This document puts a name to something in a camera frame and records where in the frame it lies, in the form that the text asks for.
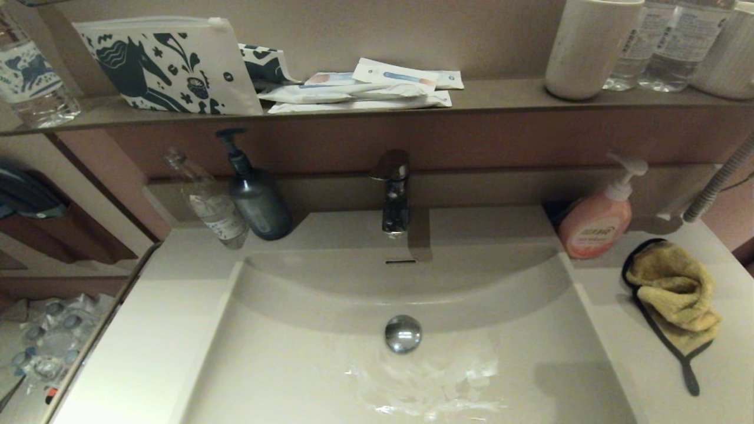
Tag chrome faucet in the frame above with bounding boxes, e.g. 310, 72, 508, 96
368, 149, 413, 239

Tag yellow cloth with black trim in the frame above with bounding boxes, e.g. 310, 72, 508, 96
621, 238, 723, 397

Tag white sink basin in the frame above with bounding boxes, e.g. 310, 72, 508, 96
171, 244, 640, 424

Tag flat white packet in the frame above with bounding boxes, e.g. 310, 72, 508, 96
267, 91, 453, 115

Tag dark grey pump bottle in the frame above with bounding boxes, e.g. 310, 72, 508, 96
214, 128, 293, 241

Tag chrome drain stopper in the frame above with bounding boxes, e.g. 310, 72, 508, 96
385, 315, 423, 355

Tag long white tube packet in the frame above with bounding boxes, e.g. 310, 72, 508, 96
257, 83, 428, 105

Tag white sachet with blue stripe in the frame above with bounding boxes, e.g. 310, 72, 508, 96
352, 58, 439, 95

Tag white sachet with orange print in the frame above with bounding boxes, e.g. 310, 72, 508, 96
305, 72, 360, 88

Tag uncapped clear plastic bottle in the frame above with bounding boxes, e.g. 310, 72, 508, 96
163, 148, 250, 250

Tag small horse print pouch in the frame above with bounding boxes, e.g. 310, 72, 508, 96
238, 44, 302, 94

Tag pink soap pump bottle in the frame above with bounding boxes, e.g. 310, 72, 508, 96
557, 153, 649, 260

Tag large horse print pouch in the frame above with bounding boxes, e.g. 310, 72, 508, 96
72, 16, 264, 117

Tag speckled white ceramic cup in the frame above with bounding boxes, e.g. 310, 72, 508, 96
544, 0, 646, 101

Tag clear water bottle white label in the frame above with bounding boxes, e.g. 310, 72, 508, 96
604, 0, 663, 92
638, 0, 737, 94

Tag shrink-wrapped water bottle pack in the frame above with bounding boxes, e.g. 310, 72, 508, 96
0, 293, 115, 407

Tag dark grey slipper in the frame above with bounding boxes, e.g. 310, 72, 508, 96
0, 165, 70, 220

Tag water bottle blue animal label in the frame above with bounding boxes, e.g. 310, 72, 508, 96
0, 9, 81, 129

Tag plain white ceramic cup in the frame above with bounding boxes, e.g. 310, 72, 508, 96
690, 3, 754, 100

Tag brown wall shelf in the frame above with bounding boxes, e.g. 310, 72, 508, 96
0, 77, 754, 138

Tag grey corrugated hose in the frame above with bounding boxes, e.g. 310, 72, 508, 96
683, 134, 754, 223

